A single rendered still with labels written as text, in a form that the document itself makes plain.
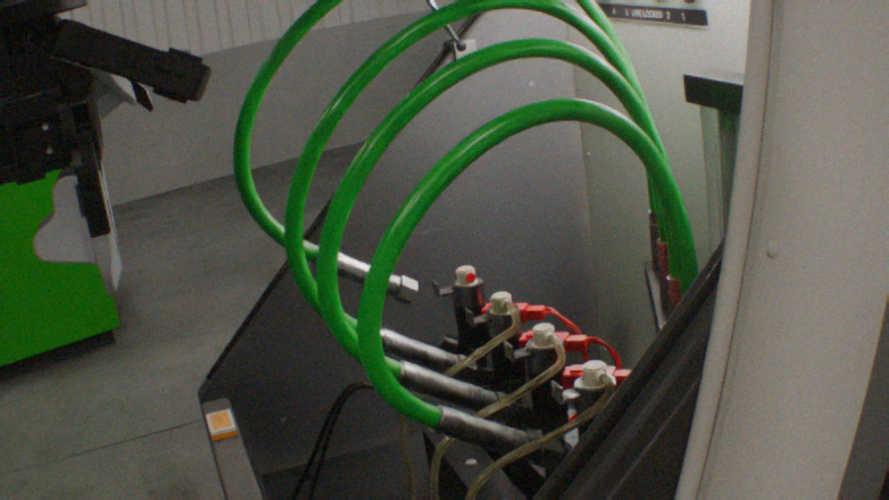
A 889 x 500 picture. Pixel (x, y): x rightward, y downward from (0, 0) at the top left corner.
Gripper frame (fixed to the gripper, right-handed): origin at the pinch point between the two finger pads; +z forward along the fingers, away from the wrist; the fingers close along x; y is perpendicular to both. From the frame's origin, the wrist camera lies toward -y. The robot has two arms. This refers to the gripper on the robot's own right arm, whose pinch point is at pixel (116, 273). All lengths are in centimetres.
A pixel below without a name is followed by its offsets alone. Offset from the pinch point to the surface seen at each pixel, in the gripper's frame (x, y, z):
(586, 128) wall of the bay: -41, -57, 7
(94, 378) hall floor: -303, 43, 125
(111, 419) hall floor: -258, 36, 125
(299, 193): -3.1, -14.5, -1.7
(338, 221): 4.9, -15.5, -1.2
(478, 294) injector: -10.5, -29.5, 12.1
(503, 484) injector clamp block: -2.7, -26.8, 27.0
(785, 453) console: 32.3, -29.7, 7.7
